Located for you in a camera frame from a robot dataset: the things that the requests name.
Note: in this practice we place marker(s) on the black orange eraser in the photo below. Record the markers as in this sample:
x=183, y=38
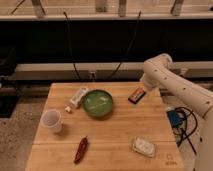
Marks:
x=136, y=95

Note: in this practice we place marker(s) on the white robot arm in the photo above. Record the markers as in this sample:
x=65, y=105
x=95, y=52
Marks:
x=156, y=71

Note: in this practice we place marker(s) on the green bowl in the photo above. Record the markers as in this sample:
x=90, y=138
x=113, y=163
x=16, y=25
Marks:
x=97, y=103

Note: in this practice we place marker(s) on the white plastic cup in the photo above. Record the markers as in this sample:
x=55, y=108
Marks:
x=51, y=119

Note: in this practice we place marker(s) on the red chili pepper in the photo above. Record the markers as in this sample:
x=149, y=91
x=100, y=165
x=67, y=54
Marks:
x=81, y=150

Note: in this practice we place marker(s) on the blue connector box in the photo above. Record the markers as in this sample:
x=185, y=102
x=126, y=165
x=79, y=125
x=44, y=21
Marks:
x=174, y=118

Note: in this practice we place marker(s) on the white wall outlet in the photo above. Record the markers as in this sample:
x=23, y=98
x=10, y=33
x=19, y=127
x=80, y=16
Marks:
x=92, y=75

